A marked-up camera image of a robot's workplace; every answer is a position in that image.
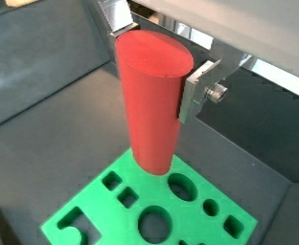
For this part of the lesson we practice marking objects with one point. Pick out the green shape sorter board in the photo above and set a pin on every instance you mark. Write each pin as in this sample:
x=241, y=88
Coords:
x=200, y=215

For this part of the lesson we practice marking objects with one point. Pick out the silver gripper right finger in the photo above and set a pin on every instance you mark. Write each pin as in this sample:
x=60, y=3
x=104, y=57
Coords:
x=201, y=85

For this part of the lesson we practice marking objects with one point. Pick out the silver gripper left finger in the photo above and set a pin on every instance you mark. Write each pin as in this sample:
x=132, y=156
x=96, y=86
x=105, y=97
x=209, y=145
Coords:
x=116, y=17

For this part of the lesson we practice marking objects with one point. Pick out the red oval cylinder peg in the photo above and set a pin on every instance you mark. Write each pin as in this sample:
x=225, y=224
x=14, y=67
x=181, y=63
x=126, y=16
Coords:
x=153, y=62

